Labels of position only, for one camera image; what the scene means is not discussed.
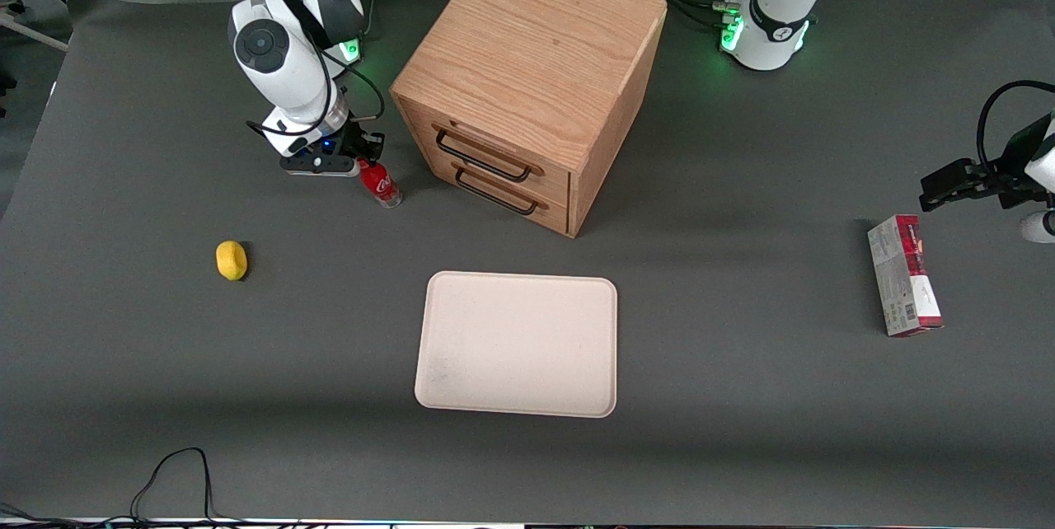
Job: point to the red and white carton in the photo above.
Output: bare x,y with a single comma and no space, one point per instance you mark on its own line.
902,273

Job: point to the cream rectangular tray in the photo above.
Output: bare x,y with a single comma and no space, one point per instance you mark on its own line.
527,339

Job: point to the yellow lemon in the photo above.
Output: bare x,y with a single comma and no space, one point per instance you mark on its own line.
232,260

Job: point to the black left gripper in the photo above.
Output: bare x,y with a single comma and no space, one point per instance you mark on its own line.
1007,180

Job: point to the wooden drawer cabinet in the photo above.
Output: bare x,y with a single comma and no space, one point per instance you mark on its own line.
527,43

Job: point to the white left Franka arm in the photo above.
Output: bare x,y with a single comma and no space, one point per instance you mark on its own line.
775,26

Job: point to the wooden drawer front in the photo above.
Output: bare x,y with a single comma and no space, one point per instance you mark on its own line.
554,216
552,183

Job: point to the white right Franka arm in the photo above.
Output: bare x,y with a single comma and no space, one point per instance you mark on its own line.
280,76

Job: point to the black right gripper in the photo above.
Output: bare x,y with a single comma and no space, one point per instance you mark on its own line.
360,142

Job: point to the red coke bottle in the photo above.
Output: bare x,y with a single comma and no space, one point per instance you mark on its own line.
383,187

